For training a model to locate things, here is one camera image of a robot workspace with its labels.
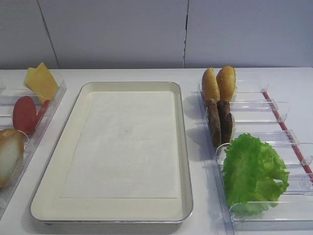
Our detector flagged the toasted bun bottom slice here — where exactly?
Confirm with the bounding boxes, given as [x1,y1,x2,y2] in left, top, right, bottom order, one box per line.
[0,129,24,189]

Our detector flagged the left brown meat patty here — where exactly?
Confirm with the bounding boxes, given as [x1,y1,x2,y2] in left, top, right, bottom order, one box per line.
[207,98,221,148]

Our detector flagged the brown meat patty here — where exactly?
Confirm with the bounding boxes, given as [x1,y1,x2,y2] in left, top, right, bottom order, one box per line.
[207,98,221,148]
[217,100,233,144]

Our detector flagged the right brown meat patty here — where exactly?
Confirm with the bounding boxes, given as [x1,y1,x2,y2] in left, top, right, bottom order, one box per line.
[217,100,233,144]

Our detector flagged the green lettuce leaf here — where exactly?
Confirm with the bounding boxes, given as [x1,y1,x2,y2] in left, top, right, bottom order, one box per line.
[223,133,289,215]

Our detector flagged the right red tomato slice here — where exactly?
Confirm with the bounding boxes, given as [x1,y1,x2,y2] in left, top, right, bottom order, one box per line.
[34,100,51,129]

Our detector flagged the red tomato slice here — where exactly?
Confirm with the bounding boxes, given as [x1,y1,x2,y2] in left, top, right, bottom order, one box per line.
[13,96,37,135]
[34,100,51,129]

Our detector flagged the front yellow cheese slice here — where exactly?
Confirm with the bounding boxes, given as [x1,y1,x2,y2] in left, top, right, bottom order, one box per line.
[27,63,59,104]

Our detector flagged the yellow cheese slice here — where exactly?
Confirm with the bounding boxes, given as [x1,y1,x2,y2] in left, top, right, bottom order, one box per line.
[23,68,36,88]
[27,63,59,104]

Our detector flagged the rear yellow cheese slice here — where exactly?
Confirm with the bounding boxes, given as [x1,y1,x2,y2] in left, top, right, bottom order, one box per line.
[23,68,36,88]

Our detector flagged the left red tomato slice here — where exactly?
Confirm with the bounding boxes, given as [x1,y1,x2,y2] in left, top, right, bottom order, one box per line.
[13,96,37,135]

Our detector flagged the white paper tray liner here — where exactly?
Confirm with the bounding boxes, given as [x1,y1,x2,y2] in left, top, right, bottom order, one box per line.
[61,92,179,198]

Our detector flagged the left golden bun top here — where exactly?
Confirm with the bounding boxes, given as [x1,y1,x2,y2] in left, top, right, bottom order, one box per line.
[201,68,220,101]

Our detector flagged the golden bun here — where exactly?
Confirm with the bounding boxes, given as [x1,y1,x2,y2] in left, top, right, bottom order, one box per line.
[216,66,236,101]
[201,68,220,101]

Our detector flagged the right golden bun top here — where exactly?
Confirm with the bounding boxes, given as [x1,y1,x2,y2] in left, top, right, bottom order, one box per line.
[216,66,236,101]

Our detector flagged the right clear acrylic rack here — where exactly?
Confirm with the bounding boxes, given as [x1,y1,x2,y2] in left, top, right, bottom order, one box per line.
[196,70,313,235]

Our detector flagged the clear acrylic rack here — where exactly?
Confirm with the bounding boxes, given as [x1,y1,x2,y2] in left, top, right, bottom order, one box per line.
[0,69,68,216]
[196,70,313,235]

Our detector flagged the cream metal baking tray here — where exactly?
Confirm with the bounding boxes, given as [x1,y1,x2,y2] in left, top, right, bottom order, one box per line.
[30,82,193,223]

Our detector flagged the left clear acrylic rack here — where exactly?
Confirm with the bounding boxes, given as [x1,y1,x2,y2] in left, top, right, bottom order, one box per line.
[0,69,68,216]

